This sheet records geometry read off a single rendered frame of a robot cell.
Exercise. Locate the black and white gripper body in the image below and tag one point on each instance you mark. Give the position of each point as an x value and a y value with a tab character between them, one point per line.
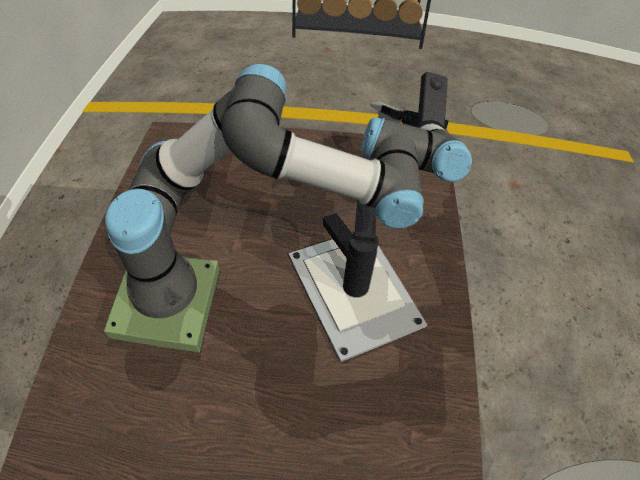
411	118

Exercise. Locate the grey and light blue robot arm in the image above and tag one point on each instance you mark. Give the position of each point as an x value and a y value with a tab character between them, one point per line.
139	227

